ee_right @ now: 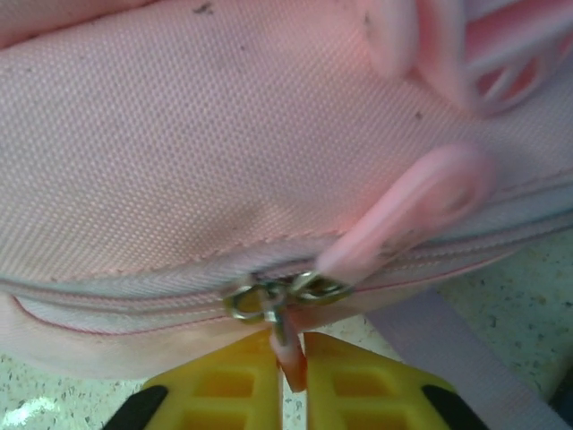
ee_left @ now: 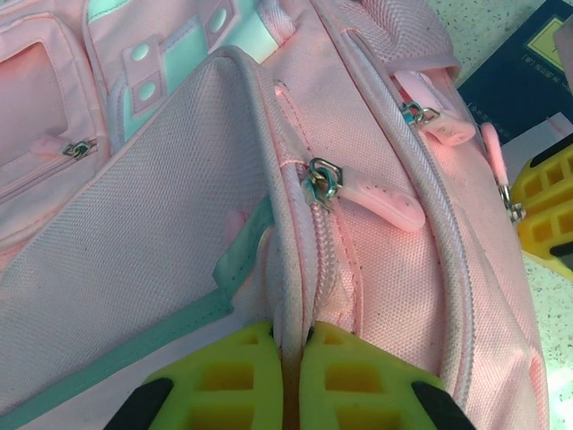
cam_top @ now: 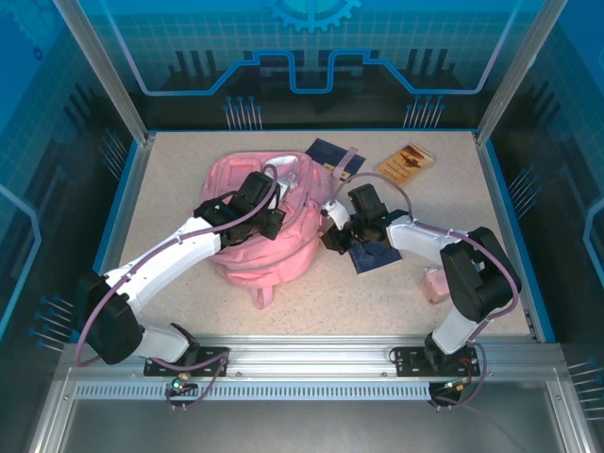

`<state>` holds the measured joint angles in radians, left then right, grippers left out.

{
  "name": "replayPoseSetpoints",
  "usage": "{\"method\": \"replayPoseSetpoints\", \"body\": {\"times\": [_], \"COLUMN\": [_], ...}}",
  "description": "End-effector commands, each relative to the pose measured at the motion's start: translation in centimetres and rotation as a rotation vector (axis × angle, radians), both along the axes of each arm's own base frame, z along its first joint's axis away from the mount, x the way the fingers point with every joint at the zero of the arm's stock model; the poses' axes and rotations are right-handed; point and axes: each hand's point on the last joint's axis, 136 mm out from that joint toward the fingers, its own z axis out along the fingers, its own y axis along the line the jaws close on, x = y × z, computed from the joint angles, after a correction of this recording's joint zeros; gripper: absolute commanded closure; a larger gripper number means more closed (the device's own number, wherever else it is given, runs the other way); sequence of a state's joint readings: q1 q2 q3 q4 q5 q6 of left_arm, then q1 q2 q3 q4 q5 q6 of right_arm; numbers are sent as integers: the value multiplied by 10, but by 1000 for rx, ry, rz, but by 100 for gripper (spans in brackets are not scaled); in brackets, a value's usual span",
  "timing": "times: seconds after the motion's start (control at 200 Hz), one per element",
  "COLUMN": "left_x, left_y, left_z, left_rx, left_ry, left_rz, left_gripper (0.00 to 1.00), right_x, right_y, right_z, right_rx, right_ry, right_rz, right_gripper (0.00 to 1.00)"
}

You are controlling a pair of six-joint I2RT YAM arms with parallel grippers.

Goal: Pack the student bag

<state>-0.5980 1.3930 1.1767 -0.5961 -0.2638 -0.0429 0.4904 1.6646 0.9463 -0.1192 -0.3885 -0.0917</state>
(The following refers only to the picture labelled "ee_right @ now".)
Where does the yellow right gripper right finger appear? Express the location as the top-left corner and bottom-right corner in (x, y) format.
(303, 331), (492, 430)

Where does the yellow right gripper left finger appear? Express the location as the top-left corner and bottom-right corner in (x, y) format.
(105, 331), (285, 430)

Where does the pink student backpack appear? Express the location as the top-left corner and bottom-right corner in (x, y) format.
(0, 0), (573, 430)

